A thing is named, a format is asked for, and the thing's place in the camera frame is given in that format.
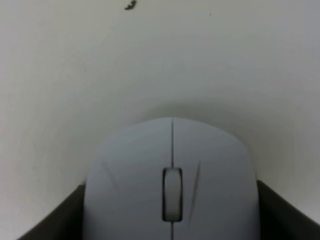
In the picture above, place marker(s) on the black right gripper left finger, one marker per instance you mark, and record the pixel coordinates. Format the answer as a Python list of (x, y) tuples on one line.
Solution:
[(65, 222)]

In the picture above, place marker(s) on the white wireless computer mouse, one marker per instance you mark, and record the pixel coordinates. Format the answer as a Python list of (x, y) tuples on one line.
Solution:
[(172, 179)]

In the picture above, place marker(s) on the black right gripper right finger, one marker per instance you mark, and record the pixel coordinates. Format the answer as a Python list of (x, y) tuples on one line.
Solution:
[(279, 220)]

